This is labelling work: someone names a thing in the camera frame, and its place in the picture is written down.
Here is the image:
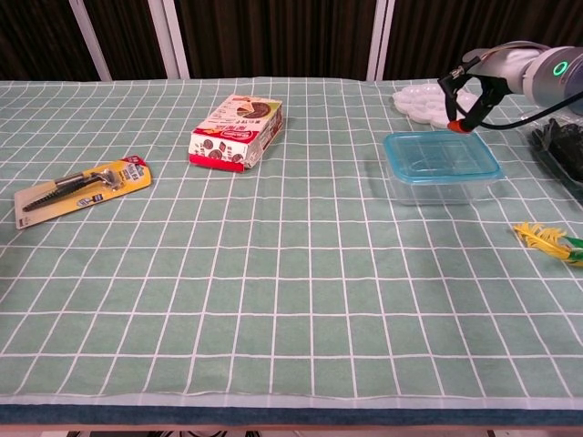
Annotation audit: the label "green white grid tablecloth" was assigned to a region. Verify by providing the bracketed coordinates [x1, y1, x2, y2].
[0, 76, 583, 411]

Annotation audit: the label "white metal frame post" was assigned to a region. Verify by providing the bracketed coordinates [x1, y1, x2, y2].
[366, 0, 396, 82]
[67, 0, 113, 82]
[161, 0, 191, 79]

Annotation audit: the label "black gloves in plastic bag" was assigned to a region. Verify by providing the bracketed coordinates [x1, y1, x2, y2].
[521, 117, 583, 201]

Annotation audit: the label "white flower-shaped paint palette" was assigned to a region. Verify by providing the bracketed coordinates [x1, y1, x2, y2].
[392, 86, 479, 129]

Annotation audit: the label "blue plastic lid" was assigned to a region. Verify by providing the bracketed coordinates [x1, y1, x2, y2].
[382, 130, 506, 186]

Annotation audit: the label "yellow green feather toy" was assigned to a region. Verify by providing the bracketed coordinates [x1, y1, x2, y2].
[513, 221, 583, 268]

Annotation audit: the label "clear plastic container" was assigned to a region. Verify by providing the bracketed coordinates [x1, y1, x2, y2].
[385, 131, 500, 207]

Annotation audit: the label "dark pleated curtain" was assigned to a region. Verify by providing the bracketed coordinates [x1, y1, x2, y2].
[0, 0, 583, 82]

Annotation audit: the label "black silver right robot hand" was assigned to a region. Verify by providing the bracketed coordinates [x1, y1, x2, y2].
[447, 41, 547, 133]

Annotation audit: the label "red white cookie box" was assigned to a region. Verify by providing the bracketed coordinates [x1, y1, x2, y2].
[188, 94, 284, 174]

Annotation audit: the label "yellow carded razor pack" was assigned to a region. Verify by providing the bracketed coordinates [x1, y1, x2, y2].
[13, 154, 154, 230]

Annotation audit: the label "dark blue under cloth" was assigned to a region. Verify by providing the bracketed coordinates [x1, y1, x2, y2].
[0, 403, 583, 428]

